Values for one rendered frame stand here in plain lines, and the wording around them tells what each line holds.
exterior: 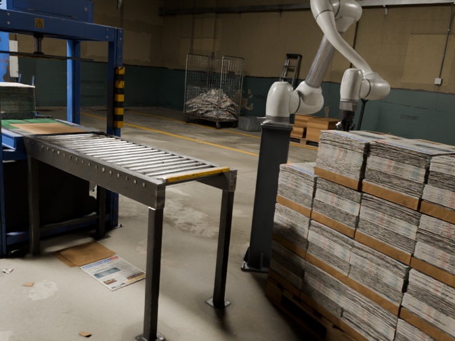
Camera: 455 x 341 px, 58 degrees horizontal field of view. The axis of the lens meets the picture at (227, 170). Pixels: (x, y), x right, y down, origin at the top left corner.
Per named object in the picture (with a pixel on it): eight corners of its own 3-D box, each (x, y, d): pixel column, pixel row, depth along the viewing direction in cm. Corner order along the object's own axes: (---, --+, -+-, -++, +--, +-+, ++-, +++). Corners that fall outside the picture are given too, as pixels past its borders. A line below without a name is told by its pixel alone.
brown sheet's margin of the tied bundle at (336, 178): (335, 172, 217) (336, 164, 216) (380, 187, 193) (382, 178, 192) (313, 174, 208) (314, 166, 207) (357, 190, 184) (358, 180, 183)
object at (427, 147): (420, 141, 199) (421, 139, 199) (481, 153, 175) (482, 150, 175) (369, 141, 180) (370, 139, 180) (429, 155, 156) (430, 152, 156)
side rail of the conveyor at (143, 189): (164, 208, 186) (166, 182, 184) (155, 210, 182) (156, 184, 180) (30, 152, 270) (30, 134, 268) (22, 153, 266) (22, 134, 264)
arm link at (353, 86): (348, 99, 205) (368, 101, 210) (353, 67, 201) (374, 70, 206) (334, 97, 214) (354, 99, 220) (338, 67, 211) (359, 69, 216)
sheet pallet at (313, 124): (347, 147, 870) (351, 120, 857) (328, 151, 808) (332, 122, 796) (298, 138, 945) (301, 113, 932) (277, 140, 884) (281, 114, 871)
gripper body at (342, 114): (347, 111, 208) (344, 129, 210) (359, 111, 212) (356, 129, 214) (336, 109, 214) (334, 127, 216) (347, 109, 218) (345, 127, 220)
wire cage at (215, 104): (238, 128, 1029) (245, 57, 990) (216, 129, 967) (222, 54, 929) (204, 121, 1105) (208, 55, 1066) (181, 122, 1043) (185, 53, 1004)
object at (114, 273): (150, 276, 262) (150, 275, 262) (112, 291, 241) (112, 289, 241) (116, 256, 286) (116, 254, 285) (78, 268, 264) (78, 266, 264)
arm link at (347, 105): (362, 101, 210) (360, 112, 212) (349, 99, 218) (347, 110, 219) (349, 99, 205) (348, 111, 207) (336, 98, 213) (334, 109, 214)
